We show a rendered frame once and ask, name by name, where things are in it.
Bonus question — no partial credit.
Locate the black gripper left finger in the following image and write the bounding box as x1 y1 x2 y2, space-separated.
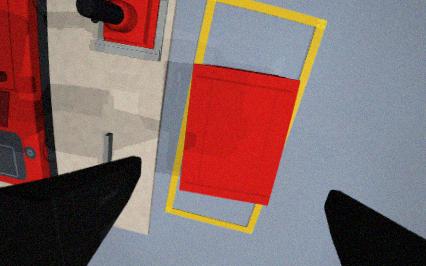
0 156 142 266

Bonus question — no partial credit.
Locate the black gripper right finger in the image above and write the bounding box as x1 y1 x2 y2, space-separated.
324 190 426 266

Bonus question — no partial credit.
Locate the yellow rectangular outline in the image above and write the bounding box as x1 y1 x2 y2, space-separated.
165 0 327 234

